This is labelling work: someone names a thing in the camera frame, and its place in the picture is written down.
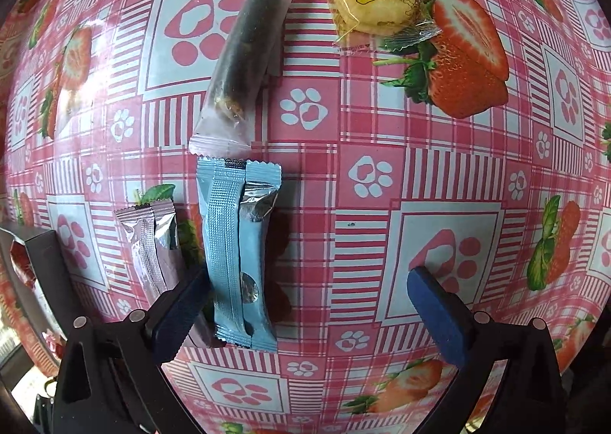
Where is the pink snack bar packet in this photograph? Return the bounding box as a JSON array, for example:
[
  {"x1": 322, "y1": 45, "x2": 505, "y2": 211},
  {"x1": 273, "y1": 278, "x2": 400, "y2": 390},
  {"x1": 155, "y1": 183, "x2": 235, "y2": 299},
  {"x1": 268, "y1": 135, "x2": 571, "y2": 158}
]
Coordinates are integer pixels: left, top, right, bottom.
[{"x1": 115, "y1": 199, "x2": 203, "y2": 306}]

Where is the light blue snack bar packet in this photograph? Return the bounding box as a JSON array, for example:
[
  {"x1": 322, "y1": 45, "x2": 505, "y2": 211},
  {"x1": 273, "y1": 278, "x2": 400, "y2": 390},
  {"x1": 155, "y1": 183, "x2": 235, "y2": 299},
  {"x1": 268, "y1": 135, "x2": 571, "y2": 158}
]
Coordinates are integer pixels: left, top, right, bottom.
[{"x1": 196, "y1": 157, "x2": 283, "y2": 352}]

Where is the clear seaweed roll packet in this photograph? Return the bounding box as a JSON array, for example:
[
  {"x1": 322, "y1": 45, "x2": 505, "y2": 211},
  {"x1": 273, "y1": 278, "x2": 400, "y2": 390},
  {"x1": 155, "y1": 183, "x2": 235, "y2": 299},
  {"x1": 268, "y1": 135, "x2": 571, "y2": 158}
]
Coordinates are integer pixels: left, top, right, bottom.
[{"x1": 189, "y1": 0, "x2": 292, "y2": 158}]

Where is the white black-rimmed storage box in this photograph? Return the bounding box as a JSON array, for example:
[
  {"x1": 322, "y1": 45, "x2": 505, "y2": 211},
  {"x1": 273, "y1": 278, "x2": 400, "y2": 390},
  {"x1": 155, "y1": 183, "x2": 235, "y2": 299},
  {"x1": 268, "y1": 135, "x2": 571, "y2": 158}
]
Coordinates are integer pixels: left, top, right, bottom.
[{"x1": 1, "y1": 221, "x2": 84, "y2": 377}]

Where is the small red packet in box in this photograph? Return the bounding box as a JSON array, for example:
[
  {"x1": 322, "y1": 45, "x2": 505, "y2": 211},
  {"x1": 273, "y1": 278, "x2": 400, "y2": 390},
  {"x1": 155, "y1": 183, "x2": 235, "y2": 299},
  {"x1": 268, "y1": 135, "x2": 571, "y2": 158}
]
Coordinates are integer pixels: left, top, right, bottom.
[{"x1": 10, "y1": 241, "x2": 36, "y2": 290}]

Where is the pink strawberry pattern tablecloth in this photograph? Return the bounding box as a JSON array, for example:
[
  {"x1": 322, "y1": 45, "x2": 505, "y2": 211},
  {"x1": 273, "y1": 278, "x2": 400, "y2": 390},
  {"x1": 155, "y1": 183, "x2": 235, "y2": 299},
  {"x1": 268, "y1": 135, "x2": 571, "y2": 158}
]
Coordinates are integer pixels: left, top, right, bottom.
[{"x1": 1, "y1": 0, "x2": 610, "y2": 433}]

